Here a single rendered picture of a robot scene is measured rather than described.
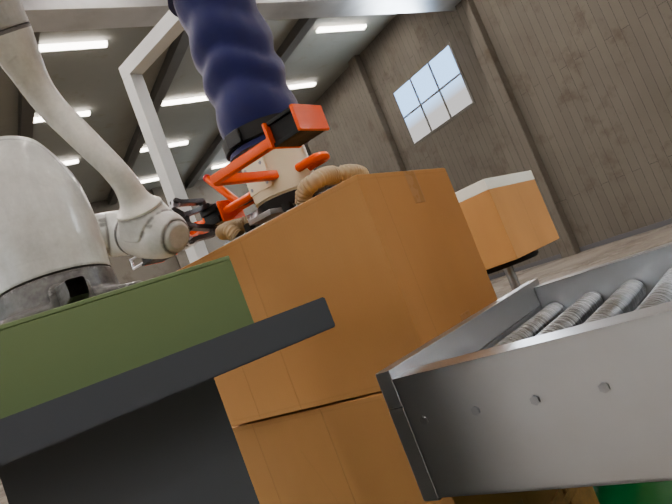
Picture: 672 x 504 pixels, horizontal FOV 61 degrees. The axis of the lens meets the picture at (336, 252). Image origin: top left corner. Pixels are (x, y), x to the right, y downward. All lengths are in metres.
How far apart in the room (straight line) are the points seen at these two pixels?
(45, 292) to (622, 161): 9.64
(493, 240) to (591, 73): 7.60
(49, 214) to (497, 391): 0.64
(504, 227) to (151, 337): 2.18
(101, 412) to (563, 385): 0.54
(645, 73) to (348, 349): 8.91
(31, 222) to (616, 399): 0.76
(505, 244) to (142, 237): 1.86
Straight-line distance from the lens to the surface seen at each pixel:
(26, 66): 1.35
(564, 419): 0.81
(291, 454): 1.36
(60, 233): 0.82
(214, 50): 1.49
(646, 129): 9.84
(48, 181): 0.85
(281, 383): 1.28
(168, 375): 0.62
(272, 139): 1.08
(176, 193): 4.79
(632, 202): 10.13
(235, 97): 1.43
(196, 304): 0.75
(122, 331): 0.73
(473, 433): 0.87
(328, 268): 1.12
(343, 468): 1.27
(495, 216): 2.73
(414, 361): 0.96
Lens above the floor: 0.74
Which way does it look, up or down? 5 degrees up
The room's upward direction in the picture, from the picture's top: 21 degrees counter-clockwise
